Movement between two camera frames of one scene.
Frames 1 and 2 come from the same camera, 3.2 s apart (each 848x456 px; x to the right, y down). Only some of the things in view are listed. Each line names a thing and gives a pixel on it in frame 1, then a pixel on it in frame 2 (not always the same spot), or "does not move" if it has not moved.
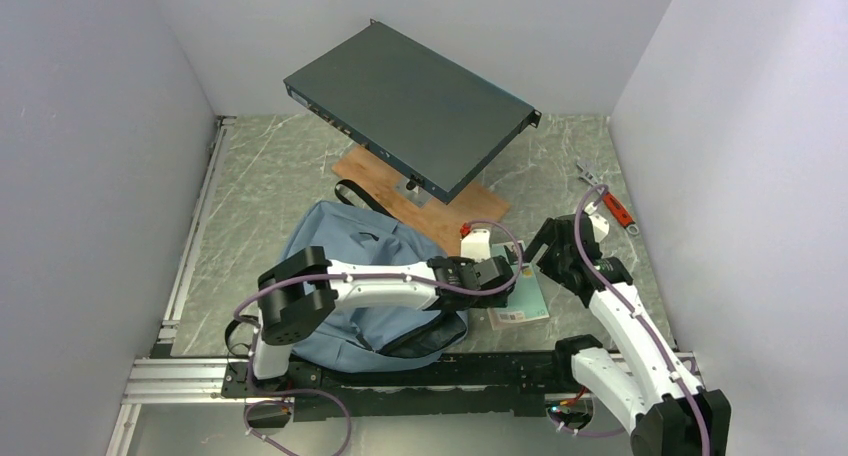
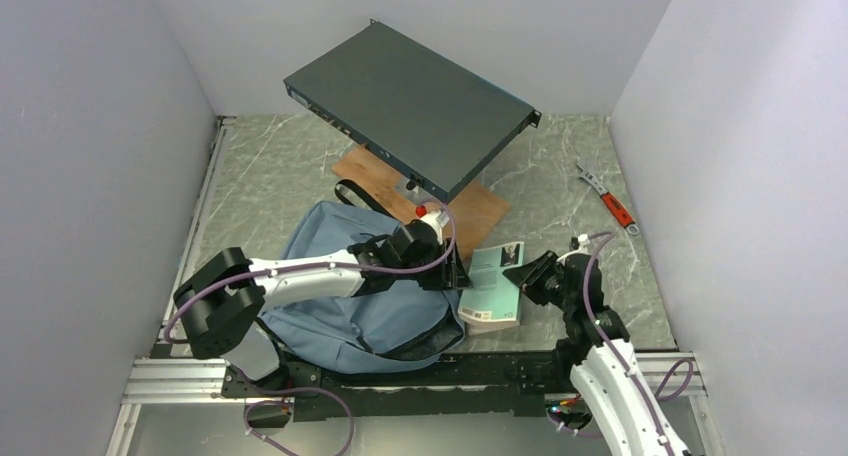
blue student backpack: x=350 y=337 does not move
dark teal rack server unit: x=432 y=122 does not move
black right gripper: x=546 y=235 → x=532 y=272
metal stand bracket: x=419 y=199 does not move
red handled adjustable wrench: x=618 y=209 does not move
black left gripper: x=496 y=301 → x=450 y=276
